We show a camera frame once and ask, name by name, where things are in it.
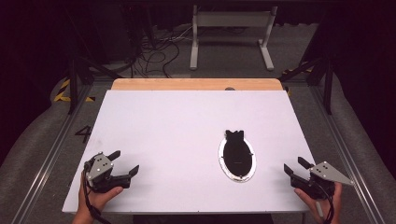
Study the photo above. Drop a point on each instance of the person's left hand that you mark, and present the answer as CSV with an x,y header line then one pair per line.
x,y
98,200

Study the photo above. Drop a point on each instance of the white metal stand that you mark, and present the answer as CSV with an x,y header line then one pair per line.
x,y
232,19

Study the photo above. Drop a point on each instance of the black frying pan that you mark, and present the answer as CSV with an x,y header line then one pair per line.
x,y
237,155

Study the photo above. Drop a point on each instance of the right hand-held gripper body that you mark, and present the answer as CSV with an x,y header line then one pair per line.
x,y
327,172

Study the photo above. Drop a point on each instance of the yellow black floor tape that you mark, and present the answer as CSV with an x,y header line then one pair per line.
x,y
60,95

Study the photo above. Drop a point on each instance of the aluminium floor rail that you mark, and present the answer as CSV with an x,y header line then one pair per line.
x,y
348,155
51,155

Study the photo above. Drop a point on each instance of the black metal stand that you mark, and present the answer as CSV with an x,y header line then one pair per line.
x,y
327,87
73,84

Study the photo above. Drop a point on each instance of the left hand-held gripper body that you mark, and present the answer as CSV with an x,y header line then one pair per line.
x,y
99,166

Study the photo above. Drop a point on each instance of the person's right hand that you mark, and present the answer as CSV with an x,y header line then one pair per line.
x,y
311,203

